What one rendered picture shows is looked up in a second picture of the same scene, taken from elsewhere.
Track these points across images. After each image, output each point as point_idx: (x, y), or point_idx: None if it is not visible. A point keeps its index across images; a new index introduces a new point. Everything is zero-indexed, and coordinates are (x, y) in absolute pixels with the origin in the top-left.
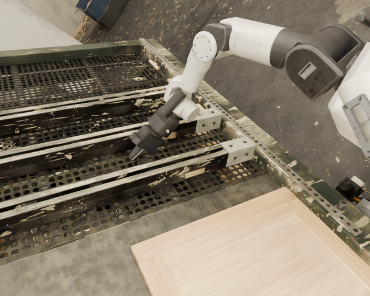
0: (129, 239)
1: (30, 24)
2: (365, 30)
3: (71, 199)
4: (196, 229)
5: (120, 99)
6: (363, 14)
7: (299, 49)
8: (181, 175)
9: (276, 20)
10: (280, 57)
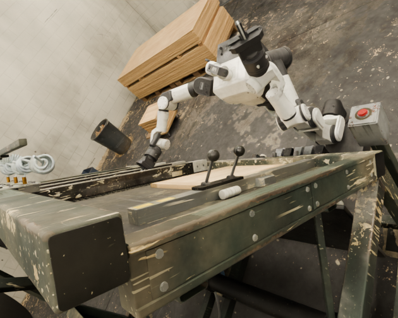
0: (148, 187)
1: None
2: (254, 132)
3: (112, 177)
4: (183, 176)
5: (124, 169)
6: (249, 127)
7: (195, 79)
8: (169, 173)
9: (208, 149)
10: (191, 89)
